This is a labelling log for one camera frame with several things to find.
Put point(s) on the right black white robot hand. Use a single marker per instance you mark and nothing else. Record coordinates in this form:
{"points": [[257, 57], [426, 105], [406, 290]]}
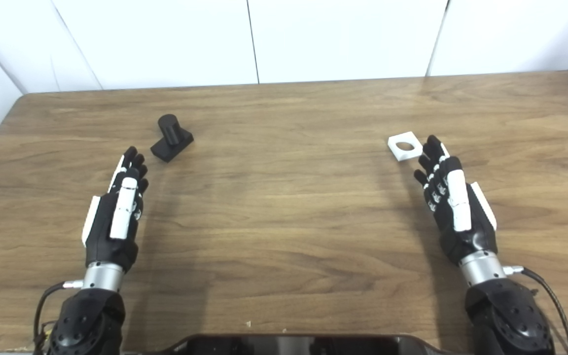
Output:
{"points": [[466, 236]]}

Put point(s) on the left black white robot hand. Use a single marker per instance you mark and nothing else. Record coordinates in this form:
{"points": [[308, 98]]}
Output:
{"points": [[101, 227]]}

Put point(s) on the white square piece with hole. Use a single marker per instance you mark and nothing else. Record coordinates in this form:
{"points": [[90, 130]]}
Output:
{"points": [[412, 154]]}

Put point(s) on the black peg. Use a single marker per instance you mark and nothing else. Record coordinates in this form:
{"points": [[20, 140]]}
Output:
{"points": [[170, 145]]}

